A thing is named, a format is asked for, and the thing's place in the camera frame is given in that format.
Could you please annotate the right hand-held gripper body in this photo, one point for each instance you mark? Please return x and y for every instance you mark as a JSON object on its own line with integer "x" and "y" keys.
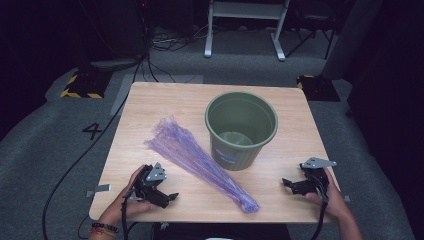
{"x": 318, "y": 162}

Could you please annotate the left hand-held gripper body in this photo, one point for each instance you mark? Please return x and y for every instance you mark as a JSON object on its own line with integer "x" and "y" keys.
{"x": 156, "y": 173}

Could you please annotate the purple plastic bag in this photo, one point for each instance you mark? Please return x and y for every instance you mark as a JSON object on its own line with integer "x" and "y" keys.
{"x": 186, "y": 150}

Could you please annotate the green plastic bucket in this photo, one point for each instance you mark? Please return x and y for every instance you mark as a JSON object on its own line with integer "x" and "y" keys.
{"x": 233, "y": 160}

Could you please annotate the person's right hand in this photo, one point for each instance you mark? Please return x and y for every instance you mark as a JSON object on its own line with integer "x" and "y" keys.
{"x": 336, "y": 200}

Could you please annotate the person's left hand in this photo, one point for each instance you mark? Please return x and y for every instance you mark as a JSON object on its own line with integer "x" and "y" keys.
{"x": 116, "y": 210}

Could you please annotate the small grey tape piece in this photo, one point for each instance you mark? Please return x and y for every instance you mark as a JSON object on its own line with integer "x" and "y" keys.
{"x": 347, "y": 198}

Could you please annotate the grey tape strip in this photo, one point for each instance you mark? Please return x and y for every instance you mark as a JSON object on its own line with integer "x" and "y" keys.
{"x": 101, "y": 188}

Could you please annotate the black folding stand legs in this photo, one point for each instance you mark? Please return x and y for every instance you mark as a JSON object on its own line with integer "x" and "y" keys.
{"x": 300, "y": 44}

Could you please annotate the grey column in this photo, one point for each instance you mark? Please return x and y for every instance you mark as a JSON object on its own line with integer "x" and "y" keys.
{"x": 350, "y": 40}

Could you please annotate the black yellow striped base plate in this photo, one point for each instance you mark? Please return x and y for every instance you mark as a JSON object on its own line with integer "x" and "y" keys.
{"x": 86, "y": 85}
{"x": 318, "y": 88}

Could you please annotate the white metal stand frame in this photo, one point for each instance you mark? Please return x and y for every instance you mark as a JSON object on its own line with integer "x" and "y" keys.
{"x": 245, "y": 10}

